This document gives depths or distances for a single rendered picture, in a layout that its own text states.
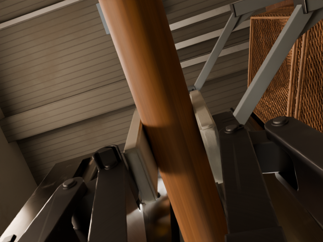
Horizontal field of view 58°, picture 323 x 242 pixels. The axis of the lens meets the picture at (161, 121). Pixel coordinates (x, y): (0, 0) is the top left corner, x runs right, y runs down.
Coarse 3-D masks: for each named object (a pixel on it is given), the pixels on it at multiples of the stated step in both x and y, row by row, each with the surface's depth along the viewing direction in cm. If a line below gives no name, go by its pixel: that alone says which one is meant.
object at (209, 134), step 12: (192, 96) 18; (204, 108) 15; (204, 120) 14; (204, 132) 13; (216, 132) 13; (204, 144) 13; (216, 144) 13; (216, 156) 13; (216, 168) 13; (216, 180) 14
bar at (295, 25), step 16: (256, 0) 91; (272, 0) 91; (304, 0) 46; (320, 0) 46; (240, 16) 94; (304, 16) 48; (320, 16) 49; (224, 32) 95; (288, 32) 49; (304, 32) 50; (272, 48) 51; (288, 48) 50; (208, 64) 98; (272, 64) 51; (256, 80) 52; (256, 96) 53; (240, 112) 54; (224, 208) 39
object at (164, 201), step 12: (144, 204) 89; (156, 204) 100; (168, 204) 114; (144, 216) 85; (156, 216) 94; (168, 216) 106; (156, 228) 89; (168, 228) 100; (156, 240) 84; (168, 240) 94
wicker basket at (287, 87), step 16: (256, 16) 143; (272, 16) 123; (288, 16) 107; (272, 32) 154; (320, 48) 105; (256, 64) 160; (288, 64) 159; (272, 80) 163; (288, 80) 163; (272, 96) 158; (288, 96) 110; (320, 96) 110; (256, 112) 153; (272, 112) 143; (288, 112) 112
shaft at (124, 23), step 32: (128, 0) 13; (160, 0) 14; (128, 32) 14; (160, 32) 14; (128, 64) 14; (160, 64) 14; (160, 96) 15; (160, 128) 15; (192, 128) 16; (160, 160) 16; (192, 160) 16; (192, 192) 16; (192, 224) 17; (224, 224) 18
